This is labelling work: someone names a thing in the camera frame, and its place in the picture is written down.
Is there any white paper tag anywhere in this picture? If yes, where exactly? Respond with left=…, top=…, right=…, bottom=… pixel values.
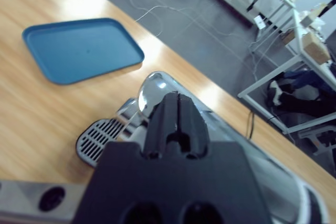
left=254, top=15, right=266, bottom=29

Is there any white capsule coffee machine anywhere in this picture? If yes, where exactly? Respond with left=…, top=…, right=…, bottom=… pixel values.
left=76, top=71, right=336, bottom=224

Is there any black power cable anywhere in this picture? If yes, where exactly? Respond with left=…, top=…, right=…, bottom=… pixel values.
left=246, top=111, right=255, bottom=140

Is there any brown cardboard block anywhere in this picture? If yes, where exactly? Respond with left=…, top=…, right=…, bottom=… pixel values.
left=304, top=33, right=331, bottom=63

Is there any white floor cable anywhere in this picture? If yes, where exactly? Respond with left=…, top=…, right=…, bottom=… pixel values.
left=125, top=0, right=263, bottom=83

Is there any blue plastic tray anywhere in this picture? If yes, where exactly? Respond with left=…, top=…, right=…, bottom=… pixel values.
left=22, top=18, right=145, bottom=86

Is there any metal drip tray grate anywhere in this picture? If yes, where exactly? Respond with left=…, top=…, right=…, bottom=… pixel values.
left=76, top=118, right=129, bottom=168

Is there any dark clothes pile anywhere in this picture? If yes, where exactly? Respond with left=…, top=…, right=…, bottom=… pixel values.
left=266, top=70, right=336, bottom=119

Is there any large white frame table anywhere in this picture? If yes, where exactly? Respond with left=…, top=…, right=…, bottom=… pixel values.
left=237, top=6, right=336, bottom=135

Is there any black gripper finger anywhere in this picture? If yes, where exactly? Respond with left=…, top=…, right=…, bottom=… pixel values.
left=178, top=93, right=210, bottom=160
left=143, top=91, right=181, bottom=158

